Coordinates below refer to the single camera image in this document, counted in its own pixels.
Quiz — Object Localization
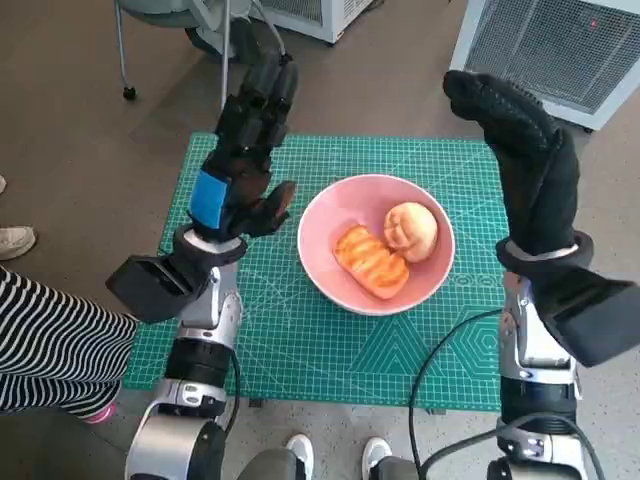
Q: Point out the white shoe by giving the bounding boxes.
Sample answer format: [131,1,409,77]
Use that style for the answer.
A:
[285,433,315,480]
[361,436,394,471]

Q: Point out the pink shoe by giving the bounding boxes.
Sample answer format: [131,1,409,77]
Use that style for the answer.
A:
[84,403,119,425]

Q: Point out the grey trouser leg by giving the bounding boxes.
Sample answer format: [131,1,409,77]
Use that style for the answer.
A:
[237,447,301,480]
[372,454,426,480]

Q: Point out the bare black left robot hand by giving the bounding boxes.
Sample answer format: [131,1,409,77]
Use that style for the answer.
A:
[187,48,301,245]

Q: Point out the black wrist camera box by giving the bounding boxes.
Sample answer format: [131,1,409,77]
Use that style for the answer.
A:
[539,269,640,369]
[104,254,211,324]

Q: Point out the green cutting mat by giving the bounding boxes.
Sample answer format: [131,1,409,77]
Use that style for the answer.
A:
[122,132,584,414]

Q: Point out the person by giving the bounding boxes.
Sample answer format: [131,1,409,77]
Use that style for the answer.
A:
[0,267,139,419]

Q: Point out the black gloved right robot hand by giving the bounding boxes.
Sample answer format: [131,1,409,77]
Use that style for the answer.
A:
[442,69,582,257]

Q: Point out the pink bowl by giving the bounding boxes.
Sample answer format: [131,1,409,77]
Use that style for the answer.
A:
[297,173,456,316]

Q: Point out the white appliance with mesh grille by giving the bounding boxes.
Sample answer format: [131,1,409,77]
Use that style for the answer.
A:
[448,0,640,132]

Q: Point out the oblong striped toy bread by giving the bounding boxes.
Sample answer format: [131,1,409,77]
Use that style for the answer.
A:
[333,224,410,300]

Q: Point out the round toy bread bun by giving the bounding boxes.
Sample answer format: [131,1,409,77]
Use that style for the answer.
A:
[383,201,441,264]

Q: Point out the white cabinet with mesh panel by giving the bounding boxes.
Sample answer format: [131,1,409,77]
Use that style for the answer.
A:
[254,0,374,45]

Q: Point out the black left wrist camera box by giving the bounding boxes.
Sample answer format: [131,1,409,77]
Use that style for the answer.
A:
[104,254,211,324]

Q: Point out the grey chair with casters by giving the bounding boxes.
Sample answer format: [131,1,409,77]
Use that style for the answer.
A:
[113,0,294,101]

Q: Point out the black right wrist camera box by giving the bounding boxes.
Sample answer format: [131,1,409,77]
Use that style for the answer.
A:
[539,269,640,369]

